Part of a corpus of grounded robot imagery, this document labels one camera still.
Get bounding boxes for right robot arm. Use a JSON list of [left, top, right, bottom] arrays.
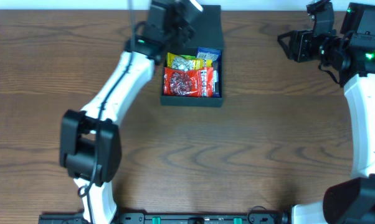
[[277, 1, 375, 223]]

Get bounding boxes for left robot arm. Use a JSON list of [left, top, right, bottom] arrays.
[[59, 0, 203, 223]]

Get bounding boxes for red Hacks candy bag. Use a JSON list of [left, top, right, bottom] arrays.
[[163, 67, 214, 98]]

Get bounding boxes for yellow Hacks candy bag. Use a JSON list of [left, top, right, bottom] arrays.
[[166, 52, 212, 72]]

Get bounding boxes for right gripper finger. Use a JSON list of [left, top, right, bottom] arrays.
[[277, 39, 295, 60], [277, 30, 295, 42]]

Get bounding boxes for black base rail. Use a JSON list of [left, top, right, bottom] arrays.
[[38, 202, 292, 224]]

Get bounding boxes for blue Eclipse mint box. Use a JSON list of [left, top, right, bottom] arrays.
[[196, 47, 222, 61]]

